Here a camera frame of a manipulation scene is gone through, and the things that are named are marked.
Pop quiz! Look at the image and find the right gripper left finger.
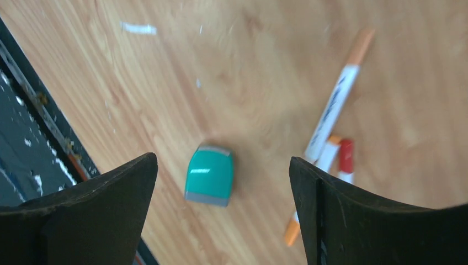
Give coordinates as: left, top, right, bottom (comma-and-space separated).
1, 152, 158, 264

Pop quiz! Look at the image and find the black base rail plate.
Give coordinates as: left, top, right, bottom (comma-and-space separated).
1, 23, 157, 264

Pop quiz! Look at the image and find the teal eraser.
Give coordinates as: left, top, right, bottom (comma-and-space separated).
184, 145, 234, 207

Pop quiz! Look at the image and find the red cap white marker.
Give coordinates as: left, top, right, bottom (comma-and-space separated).
338, 139, 354, 184

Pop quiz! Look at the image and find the orange cap white marker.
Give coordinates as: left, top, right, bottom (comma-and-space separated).
304, 28, 376, 163

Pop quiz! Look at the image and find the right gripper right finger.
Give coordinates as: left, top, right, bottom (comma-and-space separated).
303, 174, 467, 264

